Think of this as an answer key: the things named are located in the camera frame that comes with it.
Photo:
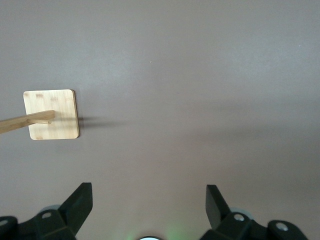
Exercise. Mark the brown table mat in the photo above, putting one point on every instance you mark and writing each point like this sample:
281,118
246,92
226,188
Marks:
175,100

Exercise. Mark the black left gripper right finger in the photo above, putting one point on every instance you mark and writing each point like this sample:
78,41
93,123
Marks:
217,212

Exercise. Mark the wooden mug tree stand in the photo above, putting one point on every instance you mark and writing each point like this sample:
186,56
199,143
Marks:
62,110

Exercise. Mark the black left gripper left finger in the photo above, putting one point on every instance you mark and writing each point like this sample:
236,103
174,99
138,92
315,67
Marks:
72,212

